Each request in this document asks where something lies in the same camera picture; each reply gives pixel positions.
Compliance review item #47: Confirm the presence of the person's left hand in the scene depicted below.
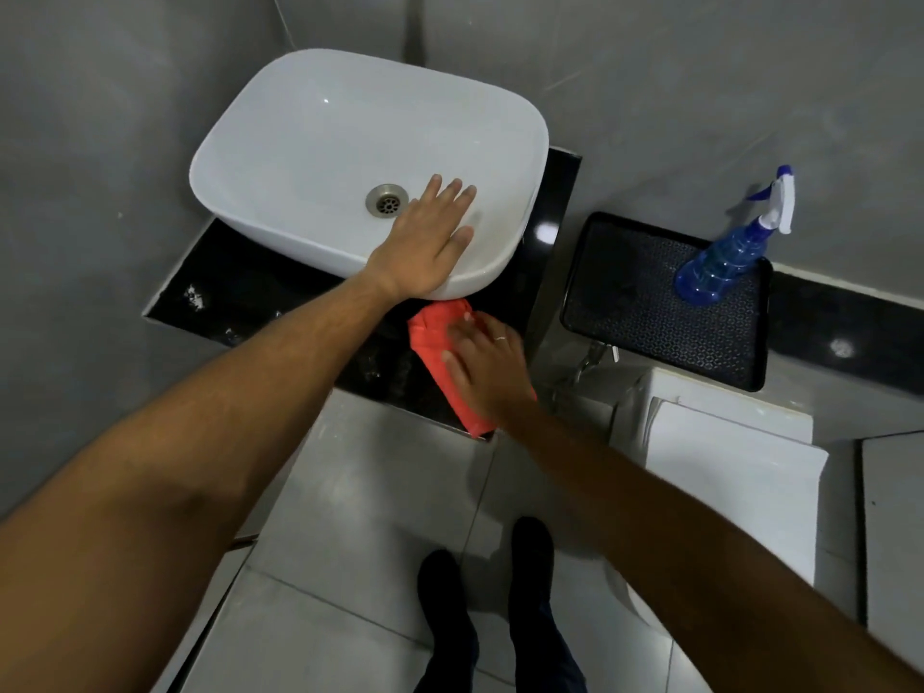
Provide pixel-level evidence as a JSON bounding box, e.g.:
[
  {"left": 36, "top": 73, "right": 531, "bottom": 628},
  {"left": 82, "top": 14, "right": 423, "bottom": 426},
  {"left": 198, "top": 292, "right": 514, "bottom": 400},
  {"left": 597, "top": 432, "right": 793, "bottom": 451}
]
[{"left": 363, "top": 174, "right": 478, "bottom": 305}]

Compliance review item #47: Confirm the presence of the person's right hand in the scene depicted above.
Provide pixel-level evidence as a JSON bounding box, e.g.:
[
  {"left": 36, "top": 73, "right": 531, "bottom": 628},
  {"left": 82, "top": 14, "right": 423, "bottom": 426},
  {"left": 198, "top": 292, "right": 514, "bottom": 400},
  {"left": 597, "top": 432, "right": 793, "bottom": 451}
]
[{"left": 442, "top": 312, "right": 539, "bottom": 426}]

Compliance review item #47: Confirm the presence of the red cleaning cloth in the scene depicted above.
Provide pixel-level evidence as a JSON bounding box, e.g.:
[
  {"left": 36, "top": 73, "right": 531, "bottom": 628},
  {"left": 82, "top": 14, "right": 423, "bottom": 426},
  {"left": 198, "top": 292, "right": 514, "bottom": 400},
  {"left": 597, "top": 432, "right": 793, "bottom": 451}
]
[{"left": 408, "top": 298, "right": 539, "bottom": 438}]

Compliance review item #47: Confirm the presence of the person's left forearm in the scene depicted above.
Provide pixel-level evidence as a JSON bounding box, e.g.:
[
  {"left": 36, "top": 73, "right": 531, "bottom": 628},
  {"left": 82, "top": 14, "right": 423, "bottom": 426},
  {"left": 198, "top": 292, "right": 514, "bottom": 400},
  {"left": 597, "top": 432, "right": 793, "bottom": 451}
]
[{"left": 0, "top": 270, "right": 401, "bottom": 693}]

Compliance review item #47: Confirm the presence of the person's right forearm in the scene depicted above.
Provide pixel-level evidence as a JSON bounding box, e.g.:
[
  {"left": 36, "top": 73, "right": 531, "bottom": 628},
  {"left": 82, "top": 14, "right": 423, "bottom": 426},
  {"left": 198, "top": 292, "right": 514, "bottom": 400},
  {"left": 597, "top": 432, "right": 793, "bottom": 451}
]
[{"left": 498, "top": 404, "right": 924, "bottom": 693}]

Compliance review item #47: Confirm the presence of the metal sink drain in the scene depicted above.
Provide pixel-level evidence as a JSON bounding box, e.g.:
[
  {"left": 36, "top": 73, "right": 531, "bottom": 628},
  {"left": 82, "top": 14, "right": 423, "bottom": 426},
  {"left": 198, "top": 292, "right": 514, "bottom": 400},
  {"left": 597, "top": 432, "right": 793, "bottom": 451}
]
[{"left": 365, "top": 183, "right": 410, "bottom": 219}]

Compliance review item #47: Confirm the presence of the chrome water valve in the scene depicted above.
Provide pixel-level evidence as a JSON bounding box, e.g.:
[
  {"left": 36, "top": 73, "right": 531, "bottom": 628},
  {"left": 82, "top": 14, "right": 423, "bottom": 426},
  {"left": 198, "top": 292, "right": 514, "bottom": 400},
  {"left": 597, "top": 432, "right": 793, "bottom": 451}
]
[{"left": 574, "top": 341, "right": 620, "bottom": 386}]

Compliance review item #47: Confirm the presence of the white ceramic sink basin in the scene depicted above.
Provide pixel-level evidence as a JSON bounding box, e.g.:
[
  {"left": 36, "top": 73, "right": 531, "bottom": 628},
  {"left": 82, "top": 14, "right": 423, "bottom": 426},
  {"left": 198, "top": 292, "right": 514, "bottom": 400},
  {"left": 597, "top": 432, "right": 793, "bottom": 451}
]
[{"left": 189, "top": 49, "right": 550, "bottom": 301}]

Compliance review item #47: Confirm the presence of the black plastic tray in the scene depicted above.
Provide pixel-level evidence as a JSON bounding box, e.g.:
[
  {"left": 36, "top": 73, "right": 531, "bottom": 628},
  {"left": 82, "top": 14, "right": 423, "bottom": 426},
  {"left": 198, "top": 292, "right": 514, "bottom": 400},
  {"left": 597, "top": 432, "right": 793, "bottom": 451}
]
[{"left": 560, "top": 212, "right": 773, "bottom": 392}]

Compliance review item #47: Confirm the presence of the person's right leg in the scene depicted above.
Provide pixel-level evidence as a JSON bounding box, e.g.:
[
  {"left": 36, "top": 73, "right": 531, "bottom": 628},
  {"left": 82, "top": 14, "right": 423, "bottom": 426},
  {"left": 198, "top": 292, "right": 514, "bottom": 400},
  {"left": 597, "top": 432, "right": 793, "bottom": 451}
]
[{"left": 507, "top": 517, "right": 588, "bottom": 693}]

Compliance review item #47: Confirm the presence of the person's leg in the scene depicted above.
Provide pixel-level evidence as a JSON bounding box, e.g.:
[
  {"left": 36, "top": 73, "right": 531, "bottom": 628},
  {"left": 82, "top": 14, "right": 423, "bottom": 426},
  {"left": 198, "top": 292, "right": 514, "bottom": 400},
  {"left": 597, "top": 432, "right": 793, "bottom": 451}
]
[
  {"left": 413, "top": 548, "right": 482, "bottom": 693},
  {"left": 507, "top": 517, "right": 588, "bottom": 693}
]

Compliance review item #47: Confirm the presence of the person's left leg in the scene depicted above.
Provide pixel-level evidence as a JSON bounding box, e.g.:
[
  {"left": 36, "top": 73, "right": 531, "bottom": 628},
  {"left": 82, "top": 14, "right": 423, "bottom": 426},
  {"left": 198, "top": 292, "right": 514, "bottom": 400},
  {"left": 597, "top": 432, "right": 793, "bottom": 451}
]
[{"left": 413, "top": 548, "right": 482, "bottom": 693}]

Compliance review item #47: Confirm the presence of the blue spray bottle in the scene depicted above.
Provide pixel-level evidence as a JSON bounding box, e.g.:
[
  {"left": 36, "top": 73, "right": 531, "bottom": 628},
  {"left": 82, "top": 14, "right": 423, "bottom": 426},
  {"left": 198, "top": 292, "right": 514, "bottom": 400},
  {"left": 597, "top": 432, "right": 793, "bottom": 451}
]
[{"left": 673, "top": 164, "right": 796, "bottom": 308}]

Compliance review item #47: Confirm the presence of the white toilet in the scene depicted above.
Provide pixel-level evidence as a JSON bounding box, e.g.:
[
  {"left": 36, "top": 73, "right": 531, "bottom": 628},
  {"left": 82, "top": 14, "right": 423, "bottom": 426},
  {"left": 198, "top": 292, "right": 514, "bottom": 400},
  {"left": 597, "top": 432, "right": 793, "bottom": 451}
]
[{"left": 605, "top": 366, "right": 830, "bottom": 639}]

